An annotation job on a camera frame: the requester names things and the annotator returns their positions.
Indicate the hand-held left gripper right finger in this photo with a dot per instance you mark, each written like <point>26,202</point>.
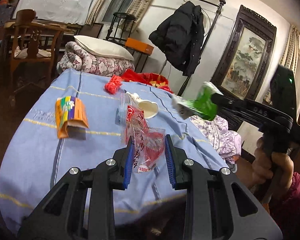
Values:
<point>169,165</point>

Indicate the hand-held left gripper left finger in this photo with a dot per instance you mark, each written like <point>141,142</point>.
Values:
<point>129,170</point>

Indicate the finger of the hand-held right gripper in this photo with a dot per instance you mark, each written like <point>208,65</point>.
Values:
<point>227,99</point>
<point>240,115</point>

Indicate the green white wrapper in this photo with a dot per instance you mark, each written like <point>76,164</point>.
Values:
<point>205,102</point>

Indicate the clear plastic bag red print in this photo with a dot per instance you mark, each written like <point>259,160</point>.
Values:
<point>150,142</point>

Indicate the white paper cup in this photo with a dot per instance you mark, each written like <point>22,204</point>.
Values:
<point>147,107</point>

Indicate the orange paper carton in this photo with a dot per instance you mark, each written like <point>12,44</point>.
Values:
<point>76,112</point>

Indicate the red ribbon bow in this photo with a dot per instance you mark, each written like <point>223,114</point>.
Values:
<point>113,85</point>

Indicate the person's right forearm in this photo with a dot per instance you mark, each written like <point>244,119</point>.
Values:
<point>295,205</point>

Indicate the person's right hand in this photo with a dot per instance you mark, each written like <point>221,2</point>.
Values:
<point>258,165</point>

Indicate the purple floral quilt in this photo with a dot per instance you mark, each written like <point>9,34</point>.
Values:
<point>220,132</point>

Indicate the carved dark framed painting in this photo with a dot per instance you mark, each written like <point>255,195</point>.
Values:
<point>242,62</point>

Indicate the beige checked curtain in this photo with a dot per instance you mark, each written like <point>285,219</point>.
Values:
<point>291,52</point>
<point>145,2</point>
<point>100,2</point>

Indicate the black puffer jacket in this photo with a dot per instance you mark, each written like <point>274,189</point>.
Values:
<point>180,40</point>

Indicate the red patterned blanket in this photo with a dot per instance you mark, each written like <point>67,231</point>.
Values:
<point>150,78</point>

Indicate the blue striped bed sheet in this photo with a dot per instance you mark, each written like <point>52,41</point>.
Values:
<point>40,150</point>

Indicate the black metal side table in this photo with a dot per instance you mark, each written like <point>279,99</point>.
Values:
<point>143,53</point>

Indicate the orange box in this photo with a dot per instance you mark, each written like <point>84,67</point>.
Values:
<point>138,45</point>

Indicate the grey floral folded quilt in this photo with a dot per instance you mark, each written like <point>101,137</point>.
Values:
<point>90,63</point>

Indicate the cream pillow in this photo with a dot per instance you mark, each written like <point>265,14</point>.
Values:
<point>100,46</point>

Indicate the black round stool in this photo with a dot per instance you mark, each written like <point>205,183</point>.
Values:
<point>125,16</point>

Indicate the white seat cloth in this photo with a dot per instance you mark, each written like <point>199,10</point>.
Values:
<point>42,53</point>

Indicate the barred window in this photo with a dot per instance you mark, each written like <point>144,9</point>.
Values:
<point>117,2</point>

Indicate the wooden table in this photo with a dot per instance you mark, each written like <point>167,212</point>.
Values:
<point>72,28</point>

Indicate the wooden armchair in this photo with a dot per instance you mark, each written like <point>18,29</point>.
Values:
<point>31,45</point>

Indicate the white draped sheet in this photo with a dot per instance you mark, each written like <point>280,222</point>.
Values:
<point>60,2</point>

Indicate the dark picture frame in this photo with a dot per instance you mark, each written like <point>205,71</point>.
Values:
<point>93,31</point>

